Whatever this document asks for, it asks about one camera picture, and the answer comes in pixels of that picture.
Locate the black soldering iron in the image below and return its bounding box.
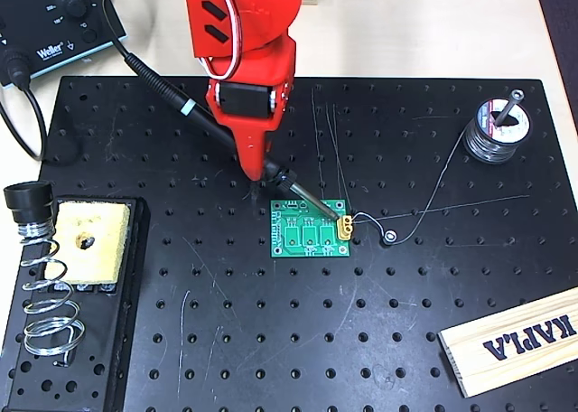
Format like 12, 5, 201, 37
124, 52, 342, 221

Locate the green circuit board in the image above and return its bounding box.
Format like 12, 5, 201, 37
269, 198, 352, 258

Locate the teal black soldering station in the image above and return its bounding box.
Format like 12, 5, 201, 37
0, 0, 128, 89

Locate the soldering iron spring stand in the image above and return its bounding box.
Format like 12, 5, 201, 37
0, 197, 153, 412

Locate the yellow power connector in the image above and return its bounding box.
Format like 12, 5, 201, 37
334, 212, 356, 241

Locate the yellow cleaning sponge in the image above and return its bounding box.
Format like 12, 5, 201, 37
49, 201, 132, 286

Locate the black perforated breadboard plate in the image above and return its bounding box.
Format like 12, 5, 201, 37
33, 75, 578, 412

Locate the metal spring iron holder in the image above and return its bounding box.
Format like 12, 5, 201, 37
3, 181, 87, 368

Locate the printed wooden plank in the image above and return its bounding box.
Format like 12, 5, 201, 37
437, 287, 578, 398

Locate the white red gripper servo cable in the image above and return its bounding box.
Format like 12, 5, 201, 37
197, 0, 247, 81

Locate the thin solder wire strand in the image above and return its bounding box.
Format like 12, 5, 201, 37
350, 131, 469, 246

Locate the solder wire spool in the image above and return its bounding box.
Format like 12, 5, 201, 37
462, 96, 534, 164

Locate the metal spool post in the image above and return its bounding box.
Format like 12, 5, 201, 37
494, 89, 525, 128

